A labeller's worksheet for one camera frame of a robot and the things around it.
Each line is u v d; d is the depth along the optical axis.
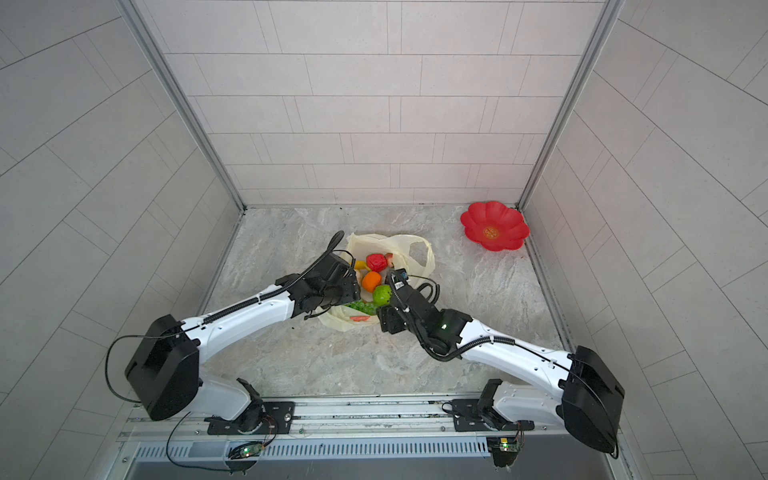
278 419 0.71
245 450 0.65
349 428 0.70
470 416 0.71
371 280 0.90
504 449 0.68
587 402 0.39
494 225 1.10
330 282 0.65
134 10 0.71
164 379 0.41
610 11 0.71
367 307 0.87
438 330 0.56
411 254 0.90
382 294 0.88
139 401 0.42
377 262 0.95
